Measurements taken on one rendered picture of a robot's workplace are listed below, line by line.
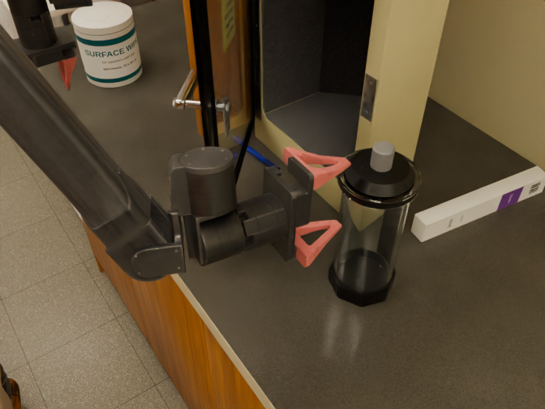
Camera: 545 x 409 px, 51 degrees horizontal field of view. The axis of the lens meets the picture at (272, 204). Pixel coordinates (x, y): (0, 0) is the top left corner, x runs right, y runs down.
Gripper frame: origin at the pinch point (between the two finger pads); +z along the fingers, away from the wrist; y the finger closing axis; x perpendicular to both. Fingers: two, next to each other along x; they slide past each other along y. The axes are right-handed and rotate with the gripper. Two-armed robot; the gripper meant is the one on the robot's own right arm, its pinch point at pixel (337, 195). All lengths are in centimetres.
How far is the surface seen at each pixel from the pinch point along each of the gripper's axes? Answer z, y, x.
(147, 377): -11, -112, 68
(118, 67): -6, -11, 74
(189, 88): -9.2, 6.0, 24.7
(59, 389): -36, -114, 78
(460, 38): 54, 1, 33
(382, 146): 6.1, 5.5, 0.1
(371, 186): 3.5, 1.6, -2.1
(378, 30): 11.2, 16.3, 9.8
